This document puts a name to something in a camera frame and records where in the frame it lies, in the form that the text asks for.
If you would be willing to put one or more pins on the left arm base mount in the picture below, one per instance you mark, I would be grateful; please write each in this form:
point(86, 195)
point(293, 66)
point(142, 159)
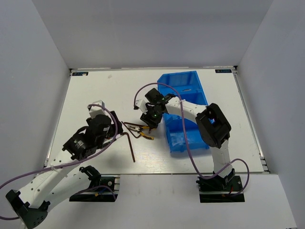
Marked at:
point(101, 188)

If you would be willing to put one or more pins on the left corner label sticker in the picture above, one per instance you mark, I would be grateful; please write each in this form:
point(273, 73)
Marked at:
point(80, 73)

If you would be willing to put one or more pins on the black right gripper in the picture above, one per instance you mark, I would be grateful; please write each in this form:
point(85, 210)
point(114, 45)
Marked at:
point(148, 119)

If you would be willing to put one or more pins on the right corner label sticker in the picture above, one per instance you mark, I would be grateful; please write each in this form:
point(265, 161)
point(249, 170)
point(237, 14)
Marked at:
point(223, 70)

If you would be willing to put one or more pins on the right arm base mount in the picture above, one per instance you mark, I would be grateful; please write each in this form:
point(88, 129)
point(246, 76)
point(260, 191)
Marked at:
point(210, 191)

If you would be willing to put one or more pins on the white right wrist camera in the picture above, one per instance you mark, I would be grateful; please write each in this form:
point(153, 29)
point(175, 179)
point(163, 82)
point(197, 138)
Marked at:
point(140, 105)

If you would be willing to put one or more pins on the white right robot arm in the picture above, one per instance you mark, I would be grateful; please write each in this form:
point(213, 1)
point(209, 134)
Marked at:
point(213, 127)

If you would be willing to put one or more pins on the yellow handled pliers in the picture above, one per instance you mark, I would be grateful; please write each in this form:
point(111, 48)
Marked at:
point(141, 129)

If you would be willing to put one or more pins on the long dark hex key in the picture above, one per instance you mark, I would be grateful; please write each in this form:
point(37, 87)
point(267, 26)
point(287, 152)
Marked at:
point(130, 144)

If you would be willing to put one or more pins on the short dark hex key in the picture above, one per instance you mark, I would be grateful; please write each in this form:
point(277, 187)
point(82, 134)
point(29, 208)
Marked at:
point(133, 131)

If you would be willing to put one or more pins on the blue plastic divided bin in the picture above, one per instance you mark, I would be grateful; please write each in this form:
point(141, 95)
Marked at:
point(189, 87)

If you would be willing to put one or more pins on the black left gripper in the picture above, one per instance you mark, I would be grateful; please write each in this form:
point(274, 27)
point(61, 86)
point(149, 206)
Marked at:
point(120, 129)

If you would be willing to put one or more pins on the corner label sticker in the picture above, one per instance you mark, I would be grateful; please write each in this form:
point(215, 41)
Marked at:
point(80, 73)
point(223, 70)

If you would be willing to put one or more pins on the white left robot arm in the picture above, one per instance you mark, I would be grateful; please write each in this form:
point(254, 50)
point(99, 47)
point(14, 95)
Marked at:
point(65, 177)

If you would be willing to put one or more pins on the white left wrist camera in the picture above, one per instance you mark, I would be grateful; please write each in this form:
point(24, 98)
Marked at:
point(97, 109)

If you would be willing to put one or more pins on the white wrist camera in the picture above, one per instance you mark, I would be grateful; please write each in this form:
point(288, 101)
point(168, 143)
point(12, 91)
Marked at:
point(140, 105)
point(97, 109)

